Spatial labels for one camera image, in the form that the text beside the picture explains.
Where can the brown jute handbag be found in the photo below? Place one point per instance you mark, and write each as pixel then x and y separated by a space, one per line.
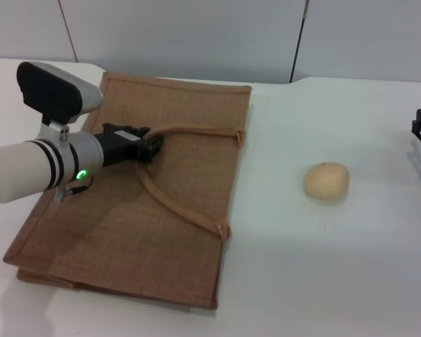
pixel 144 228

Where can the round egg yolk pastry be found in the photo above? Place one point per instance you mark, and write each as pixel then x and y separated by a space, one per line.
pixel 326 180

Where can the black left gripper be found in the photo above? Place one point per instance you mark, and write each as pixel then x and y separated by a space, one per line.
pixel 121 145

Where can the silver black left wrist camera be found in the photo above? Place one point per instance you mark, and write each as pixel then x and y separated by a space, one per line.
pixel 52 91

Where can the dark vertical wall strip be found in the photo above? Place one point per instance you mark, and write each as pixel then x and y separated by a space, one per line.
pixel 299 45

